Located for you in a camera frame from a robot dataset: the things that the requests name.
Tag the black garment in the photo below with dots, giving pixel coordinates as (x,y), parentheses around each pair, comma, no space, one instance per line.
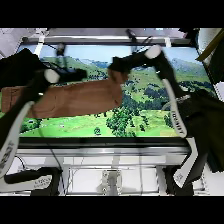
(210,126)

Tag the brown trousers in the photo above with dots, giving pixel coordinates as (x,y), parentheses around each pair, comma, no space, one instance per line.
(80,100)

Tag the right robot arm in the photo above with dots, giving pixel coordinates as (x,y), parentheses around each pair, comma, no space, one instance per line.
(176,116)

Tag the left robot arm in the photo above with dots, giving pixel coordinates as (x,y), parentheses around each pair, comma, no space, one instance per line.
(13,133)

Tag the silver frame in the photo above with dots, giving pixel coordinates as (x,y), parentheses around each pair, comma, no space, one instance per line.
(100,151)

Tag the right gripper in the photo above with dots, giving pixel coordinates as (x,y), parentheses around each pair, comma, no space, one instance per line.
(120,63)

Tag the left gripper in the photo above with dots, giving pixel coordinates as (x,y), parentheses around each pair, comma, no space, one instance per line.
(73,75)

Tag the dark blue garment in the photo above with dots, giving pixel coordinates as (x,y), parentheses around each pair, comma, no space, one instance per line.
(218,63)

